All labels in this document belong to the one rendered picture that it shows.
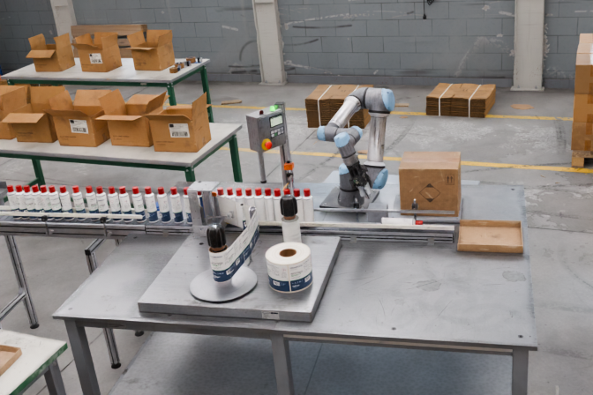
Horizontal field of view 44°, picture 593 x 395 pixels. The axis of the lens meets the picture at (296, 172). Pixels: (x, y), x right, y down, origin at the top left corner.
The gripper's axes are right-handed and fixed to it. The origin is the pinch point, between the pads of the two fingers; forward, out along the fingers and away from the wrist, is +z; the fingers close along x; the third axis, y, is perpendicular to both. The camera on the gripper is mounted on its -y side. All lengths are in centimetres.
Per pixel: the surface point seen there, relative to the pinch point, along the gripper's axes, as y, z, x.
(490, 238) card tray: 1, 40, 49
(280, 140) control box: -9, -40, -34
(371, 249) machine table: 15.5, 21.6, -5.0
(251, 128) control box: -2, -53, -42
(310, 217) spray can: 2.7, 0.8, -32.5
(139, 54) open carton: -358, -84, -283
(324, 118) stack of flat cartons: -392, 56, -138
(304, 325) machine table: 82, 15, -22
